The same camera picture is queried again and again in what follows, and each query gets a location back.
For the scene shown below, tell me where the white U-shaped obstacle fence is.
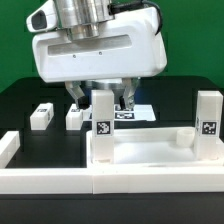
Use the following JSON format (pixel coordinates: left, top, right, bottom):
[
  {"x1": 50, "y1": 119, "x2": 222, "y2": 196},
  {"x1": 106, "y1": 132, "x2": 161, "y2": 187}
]
[{"x1": 0, "y1": 131, "x2": 224, "y2": 194}]

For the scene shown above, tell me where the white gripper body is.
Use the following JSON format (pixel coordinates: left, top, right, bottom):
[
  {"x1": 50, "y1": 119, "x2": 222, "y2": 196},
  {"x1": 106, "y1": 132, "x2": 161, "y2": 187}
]
[{"x1": 32, "y1": 7, "x2": 167, "y2": 83}]

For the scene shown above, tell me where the fiducial marker sheet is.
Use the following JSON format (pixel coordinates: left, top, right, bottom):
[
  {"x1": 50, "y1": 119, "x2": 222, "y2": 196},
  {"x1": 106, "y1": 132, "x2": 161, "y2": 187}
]
[{"x1": 115, "y1": 104, "x2": 156, "y2": 121}]

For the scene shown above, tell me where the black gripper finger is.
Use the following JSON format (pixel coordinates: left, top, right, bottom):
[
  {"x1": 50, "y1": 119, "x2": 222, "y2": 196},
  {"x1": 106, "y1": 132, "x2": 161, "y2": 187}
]
[
  {"x1": 119, "y1": 78, "x2": 139, "y2": 110},
  {"x1": 65, "y1": 81, "x2": 88, "y2": 109}
]

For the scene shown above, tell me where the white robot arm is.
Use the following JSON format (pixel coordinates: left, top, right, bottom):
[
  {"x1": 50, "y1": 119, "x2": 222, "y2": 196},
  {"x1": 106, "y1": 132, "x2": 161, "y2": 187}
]
[{"x1": 26, "y1": 0, "x2": 167, "y2": 109}]

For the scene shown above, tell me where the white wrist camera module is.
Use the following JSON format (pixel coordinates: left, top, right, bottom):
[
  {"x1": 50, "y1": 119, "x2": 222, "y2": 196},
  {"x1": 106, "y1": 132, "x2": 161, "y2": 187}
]
[{"x1": 26, "y1": 0, "x2": 58, "y2": 33}]

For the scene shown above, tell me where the white desk tabletop panel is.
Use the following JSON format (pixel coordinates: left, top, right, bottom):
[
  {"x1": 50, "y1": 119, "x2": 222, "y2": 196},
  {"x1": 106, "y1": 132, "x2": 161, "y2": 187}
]
[{"x1": 86, "y1": 127, "x2": 224, "y2": 167}]

